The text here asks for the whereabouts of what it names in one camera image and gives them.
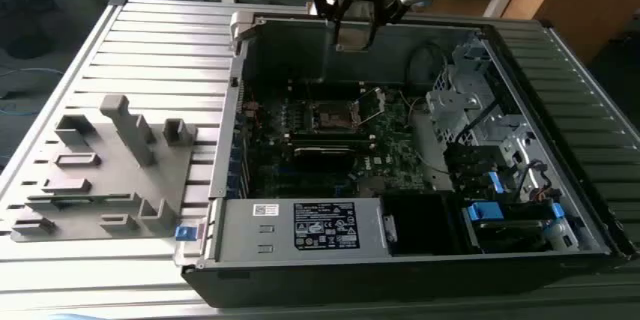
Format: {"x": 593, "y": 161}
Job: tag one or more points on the blue disk carrier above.
{"x": 485, "y": 211}

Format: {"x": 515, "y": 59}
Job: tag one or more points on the black graphics card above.
{"x": 323, "y": 160}

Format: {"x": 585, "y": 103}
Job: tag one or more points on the silver CPU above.
{"x": 354, "y": 39}

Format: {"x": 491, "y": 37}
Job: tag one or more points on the metal CPU socket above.
{"x": 333, "y": 115}

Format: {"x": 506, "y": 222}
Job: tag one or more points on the black hard disk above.
{"x": 510, "y": 228}

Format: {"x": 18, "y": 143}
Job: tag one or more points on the blue case latch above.
{"x": 186, "y": 234}

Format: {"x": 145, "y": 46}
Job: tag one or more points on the metal disk bay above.
{"x": 445, "y": 106}

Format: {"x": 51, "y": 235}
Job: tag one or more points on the green motherboard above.
{"x": 395, "y": 147}

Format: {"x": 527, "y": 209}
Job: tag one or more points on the grey power supply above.
{"x": 241, "y": 234}

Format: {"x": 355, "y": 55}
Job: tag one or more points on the white barcode sticker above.
{"x": 265, "y": 210}

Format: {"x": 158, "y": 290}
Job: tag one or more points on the black power supply label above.
{"x": 325, "y": 222}

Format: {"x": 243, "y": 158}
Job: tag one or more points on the blue plastic clip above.
{"x": 557, "y": 209}
{"x": 494, "y": 181}

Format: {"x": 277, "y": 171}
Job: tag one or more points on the black PC case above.
{"x": 350, "y": 282}

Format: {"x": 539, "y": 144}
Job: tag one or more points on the grey parts rack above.
{"x": 115, "y": 185}

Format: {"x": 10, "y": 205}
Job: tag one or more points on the silver chipset heatsink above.
{"x": 373, "y": 186}

